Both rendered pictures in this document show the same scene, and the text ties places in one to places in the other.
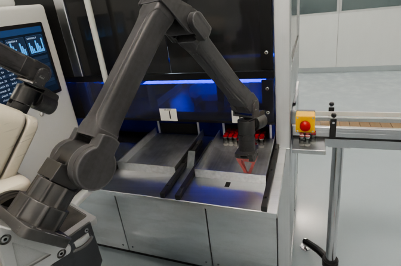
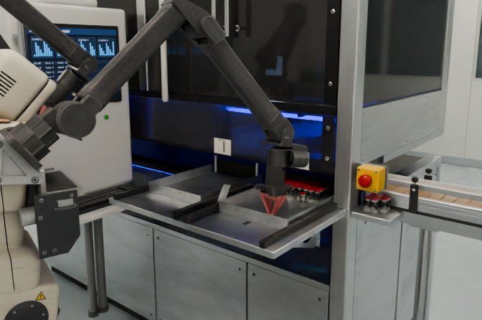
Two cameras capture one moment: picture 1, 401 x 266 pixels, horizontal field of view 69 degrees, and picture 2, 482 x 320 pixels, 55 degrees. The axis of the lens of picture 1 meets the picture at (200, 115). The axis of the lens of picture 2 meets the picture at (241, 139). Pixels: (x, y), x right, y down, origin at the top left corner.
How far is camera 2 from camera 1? 0.59 m
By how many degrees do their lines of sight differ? 19
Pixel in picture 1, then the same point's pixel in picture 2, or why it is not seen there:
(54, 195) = (41, 129)
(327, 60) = not seen: outside the picture
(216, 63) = (235, 72)
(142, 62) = (144, 49)
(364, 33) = not seen: outside the picture
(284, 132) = (343, 188)
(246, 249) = not seen: outside the picture
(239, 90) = (265, 110)
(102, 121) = (95, 87)
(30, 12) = (110, 15)
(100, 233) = (130, 293)
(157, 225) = (192, 293)
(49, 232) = (27, 151)
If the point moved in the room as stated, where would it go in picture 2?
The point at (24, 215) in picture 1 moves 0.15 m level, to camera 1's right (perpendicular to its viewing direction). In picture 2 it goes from (16, 134) to (79, 138)
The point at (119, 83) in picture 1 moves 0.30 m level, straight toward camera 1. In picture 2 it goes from (117, 61) to (62, 66)
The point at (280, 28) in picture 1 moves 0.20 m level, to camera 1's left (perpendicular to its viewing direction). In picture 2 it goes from (346, 57) to (281, 57)
